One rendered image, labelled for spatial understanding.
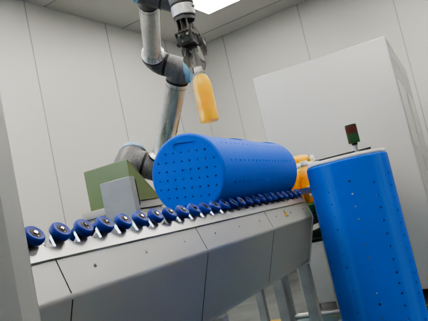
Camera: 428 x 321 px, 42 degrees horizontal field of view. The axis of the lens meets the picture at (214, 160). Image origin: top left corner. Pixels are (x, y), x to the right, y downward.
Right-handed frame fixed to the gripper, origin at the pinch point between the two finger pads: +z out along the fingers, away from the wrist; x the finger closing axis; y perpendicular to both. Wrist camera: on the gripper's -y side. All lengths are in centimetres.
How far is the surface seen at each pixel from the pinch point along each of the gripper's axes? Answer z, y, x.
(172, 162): 34.4, 19.5, -9.0
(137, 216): 52, 72, 6
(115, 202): 47, 63, -6
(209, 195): 49, 19, 2
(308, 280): 94, -63, 3
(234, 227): 61, 19, 8
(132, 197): 47, 63, 0
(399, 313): 99, 3, 50
